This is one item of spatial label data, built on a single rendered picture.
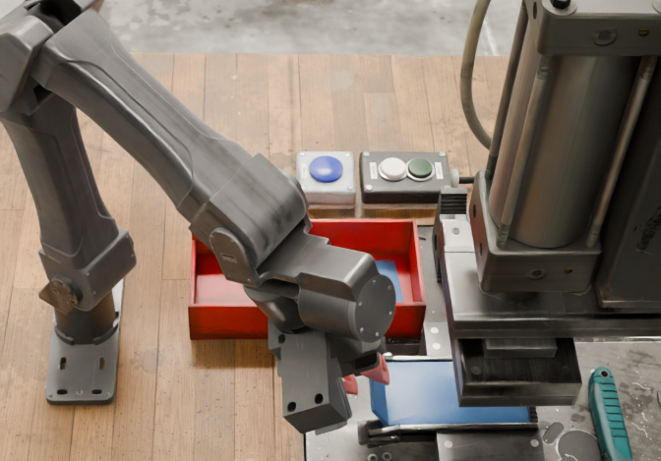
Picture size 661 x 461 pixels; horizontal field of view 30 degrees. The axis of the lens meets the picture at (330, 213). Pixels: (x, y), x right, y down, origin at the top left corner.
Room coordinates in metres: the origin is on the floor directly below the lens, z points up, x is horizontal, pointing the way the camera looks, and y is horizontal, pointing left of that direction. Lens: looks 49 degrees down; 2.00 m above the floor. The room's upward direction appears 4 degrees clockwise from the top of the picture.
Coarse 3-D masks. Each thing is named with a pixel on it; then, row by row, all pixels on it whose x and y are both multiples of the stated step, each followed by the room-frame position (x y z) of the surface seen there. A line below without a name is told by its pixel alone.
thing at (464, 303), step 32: (448, 224) 0.74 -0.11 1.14; (448, 256) 0.67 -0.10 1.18; (448, 288) 0.64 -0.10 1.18; (448, 320) 0.62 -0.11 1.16; (480, 320) 0.60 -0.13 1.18; (512, 320) 0.61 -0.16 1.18; (544, 320) 0.61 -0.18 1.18; (576, 320) 0.61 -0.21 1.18; (608, 320) 0.61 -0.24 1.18; (640, 320) 0.62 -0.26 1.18; (480, 352) 0.60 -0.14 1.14; (512, 352) 0.60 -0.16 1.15; (544, 352) 0.60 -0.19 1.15; (480, 384) 0.57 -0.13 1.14; (512, 384) 0.57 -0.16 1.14; (544, 384) 0.57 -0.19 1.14; (576, 384) 0.58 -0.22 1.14
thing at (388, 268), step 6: (378, 264) 0.87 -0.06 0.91; (384, 264) 0.87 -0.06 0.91; (390, 264) 0.87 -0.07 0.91; (384, 270) 0.86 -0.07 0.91; (390, 270) 0.86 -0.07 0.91; (390, 276) 0.86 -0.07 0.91; (396, 276) 0.86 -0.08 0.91; (396, 282) 0.85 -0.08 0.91; (396, 288) 0.84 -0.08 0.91; (396, 294) 0.83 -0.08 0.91; (402, 294) 0.83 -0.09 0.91; (396, 300) 0.82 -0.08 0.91; (402, 300) 0.82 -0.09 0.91
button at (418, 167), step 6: (414, 162) 1.01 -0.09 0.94; (420, 162) 1.01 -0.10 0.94; (426, 162) 1.01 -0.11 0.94; (408, 168) 1.00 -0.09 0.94; (414, 168) 1.00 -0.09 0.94; (420, 168) 1.00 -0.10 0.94; (426, 168) 1.00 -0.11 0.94; (432, 168) 1.00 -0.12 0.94; (414, 174) 0.99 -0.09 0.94; (420, 174) 0.99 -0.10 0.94; (426, 174) 0.99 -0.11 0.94
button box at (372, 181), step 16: (368, 160) 1.01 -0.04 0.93; (432, 160) 1.02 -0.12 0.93; (448, 160) 1.02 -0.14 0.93; (368, 176) 0.99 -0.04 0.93; (384, 176) 0.99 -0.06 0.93; (432, 176) 0.99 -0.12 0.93; (448, 176) 1.00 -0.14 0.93; (368, 192) 0.96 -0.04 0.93; (384, 192) 0.96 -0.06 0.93; (400, 192) 0.97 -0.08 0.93; (416, 192) 0.97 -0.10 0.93; (432, 192) 0.97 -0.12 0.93; (368, 208) 0.96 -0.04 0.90; (384, 208) 0.96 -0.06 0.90
